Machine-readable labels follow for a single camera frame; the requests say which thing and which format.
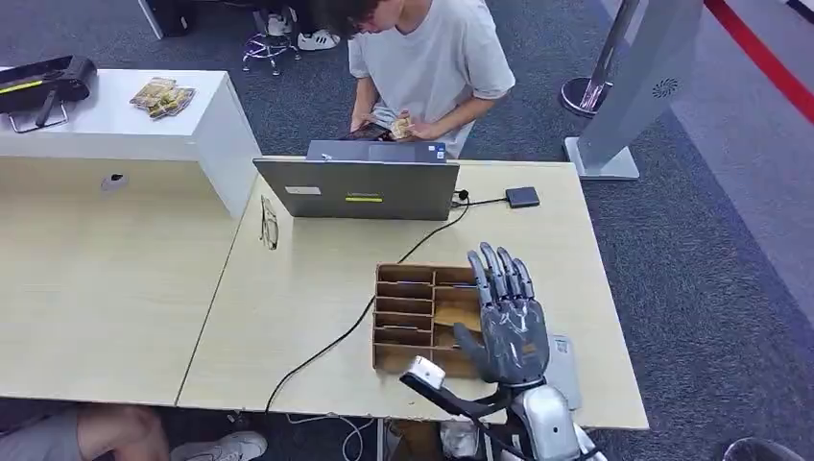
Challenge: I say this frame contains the eyeglasses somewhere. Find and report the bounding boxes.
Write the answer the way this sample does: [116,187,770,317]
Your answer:
[258,194,280,252]

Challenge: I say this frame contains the chrome stanchion post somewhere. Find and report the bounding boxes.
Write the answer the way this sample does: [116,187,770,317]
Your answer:
[559,0,639,120]

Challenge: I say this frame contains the grey kiosk stand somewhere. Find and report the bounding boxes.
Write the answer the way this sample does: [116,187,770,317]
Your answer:
[563,0,706,182]

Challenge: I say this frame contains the white cabinet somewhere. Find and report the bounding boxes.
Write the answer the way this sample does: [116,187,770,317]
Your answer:
[0,68,263,220]

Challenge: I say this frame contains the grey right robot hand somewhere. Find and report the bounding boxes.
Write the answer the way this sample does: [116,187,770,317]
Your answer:
[453,241,552,389]

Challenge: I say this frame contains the chrome chair base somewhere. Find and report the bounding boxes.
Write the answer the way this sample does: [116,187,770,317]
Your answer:
[240,32,301,78]

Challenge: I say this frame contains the wooden card box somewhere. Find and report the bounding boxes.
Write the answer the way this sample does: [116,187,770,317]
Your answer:
[371,262,498,380]

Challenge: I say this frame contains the black device with yellow stripe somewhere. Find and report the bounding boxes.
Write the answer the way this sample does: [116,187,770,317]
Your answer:
[0,54,99,134]

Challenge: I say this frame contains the clear plastic bag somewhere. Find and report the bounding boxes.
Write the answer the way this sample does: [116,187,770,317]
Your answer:
[440,421,481,459]

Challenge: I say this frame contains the pile of packaged cards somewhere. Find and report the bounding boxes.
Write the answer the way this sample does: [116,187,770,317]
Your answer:
[129,76,197,121]

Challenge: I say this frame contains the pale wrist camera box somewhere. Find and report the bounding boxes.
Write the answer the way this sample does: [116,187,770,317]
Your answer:
[406,355,447,391]

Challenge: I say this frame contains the person across the desk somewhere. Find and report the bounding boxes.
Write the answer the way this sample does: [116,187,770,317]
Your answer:
[311,0,517,160]

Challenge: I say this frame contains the cardboard box under table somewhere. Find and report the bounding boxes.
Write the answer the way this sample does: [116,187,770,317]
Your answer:
[385,420,444,461]

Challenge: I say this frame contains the flat grey device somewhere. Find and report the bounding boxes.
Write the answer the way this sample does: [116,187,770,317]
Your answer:
[545,334,584,412]

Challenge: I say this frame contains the white cable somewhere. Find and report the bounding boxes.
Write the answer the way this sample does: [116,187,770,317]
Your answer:
[284,413,376,461]

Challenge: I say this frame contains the white sneaker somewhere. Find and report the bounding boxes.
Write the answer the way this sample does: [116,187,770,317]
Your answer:
[297,28,342,52]
[265,12,294,38]

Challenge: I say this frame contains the round dark stool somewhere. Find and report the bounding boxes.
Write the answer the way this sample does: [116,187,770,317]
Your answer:
[722,436,810,461]

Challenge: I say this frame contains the small dark hub box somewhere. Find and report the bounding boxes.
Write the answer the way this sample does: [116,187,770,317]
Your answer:
[505,185,541,210]

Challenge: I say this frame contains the long black cable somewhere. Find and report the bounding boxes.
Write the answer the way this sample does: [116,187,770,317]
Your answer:
[263,188,472,414]

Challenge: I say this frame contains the short black hub cable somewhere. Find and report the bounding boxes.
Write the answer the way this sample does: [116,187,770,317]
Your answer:
[449,196,510,209]

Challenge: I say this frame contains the black cabinet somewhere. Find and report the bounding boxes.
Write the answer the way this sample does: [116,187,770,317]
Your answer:
[136,0,197,39]

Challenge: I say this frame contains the grey laptop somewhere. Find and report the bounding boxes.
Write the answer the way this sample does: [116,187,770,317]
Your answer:
[251,138,461,222]

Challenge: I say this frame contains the person seated beside table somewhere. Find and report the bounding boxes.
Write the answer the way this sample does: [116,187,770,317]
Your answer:
[0,402,270,461]

